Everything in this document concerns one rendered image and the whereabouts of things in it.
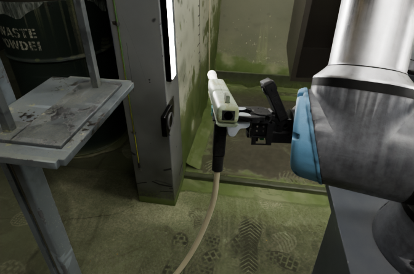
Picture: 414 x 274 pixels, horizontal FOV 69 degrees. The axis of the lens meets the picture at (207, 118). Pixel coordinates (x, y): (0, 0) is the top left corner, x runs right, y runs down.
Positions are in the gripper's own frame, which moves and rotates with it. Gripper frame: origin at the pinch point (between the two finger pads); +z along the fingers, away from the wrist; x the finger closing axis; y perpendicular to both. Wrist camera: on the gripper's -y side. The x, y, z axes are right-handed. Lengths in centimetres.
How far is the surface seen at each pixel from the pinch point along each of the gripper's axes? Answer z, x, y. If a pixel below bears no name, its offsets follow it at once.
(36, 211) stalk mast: 46, -2, 29
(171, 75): 12.8, 37.1, -1.8
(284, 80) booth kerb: -72, 157, 20
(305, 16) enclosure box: -44, 64, -26
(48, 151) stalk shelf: 31.6, -22.9, 1.2
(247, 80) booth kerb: -45, 164, 22
